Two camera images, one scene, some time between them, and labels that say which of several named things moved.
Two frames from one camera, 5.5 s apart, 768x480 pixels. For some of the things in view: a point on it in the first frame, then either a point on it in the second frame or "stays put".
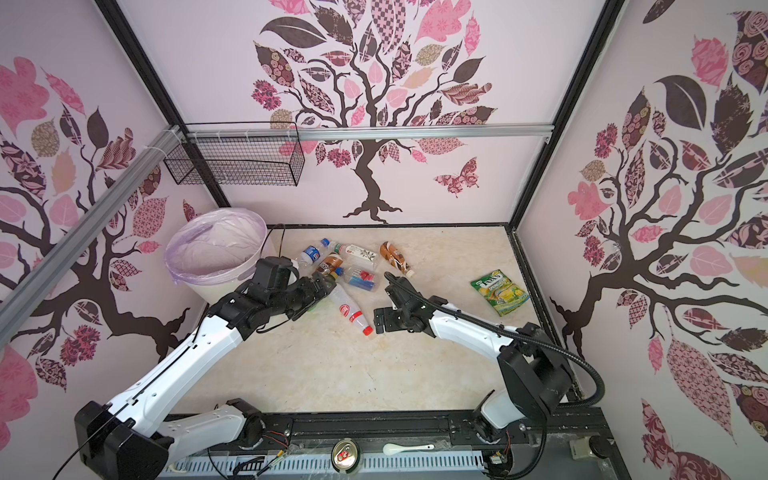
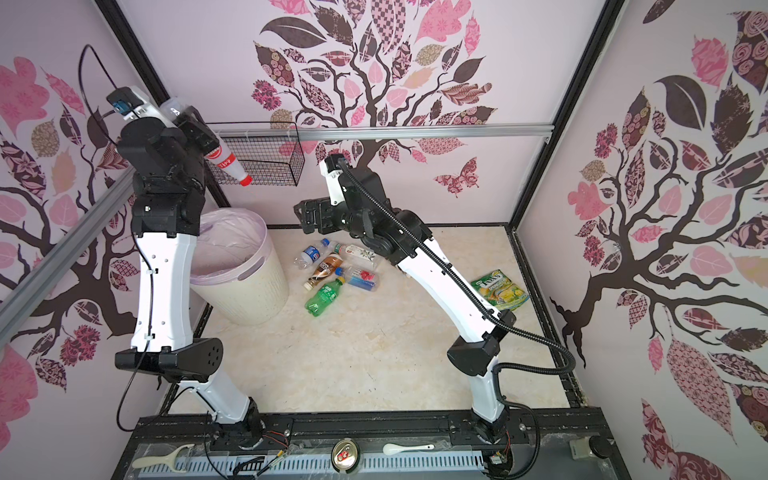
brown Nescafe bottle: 332,261 stays put
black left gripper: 305,284 → 192,126
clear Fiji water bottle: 359,278 stays put
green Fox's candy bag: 500,291 stays put
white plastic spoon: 390,449 stays put
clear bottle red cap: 350,308 → 221,155
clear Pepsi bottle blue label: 310,255 stays put
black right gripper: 387,312 → 326,210
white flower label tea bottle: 358,254 stays put
